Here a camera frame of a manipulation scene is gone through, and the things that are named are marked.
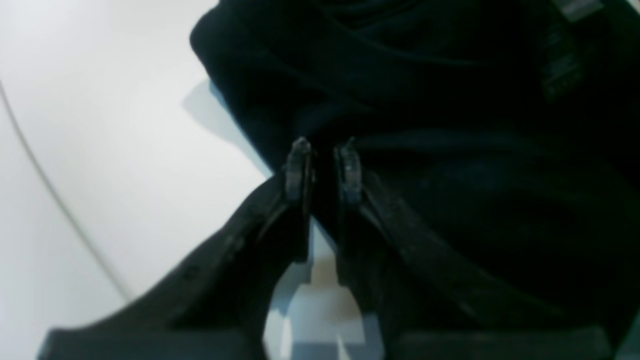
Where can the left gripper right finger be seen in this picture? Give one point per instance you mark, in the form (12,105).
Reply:
(516,325)

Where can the black t-shirt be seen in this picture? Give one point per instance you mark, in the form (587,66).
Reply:
(510,129)

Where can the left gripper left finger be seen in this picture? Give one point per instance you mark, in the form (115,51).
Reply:
(213,305)

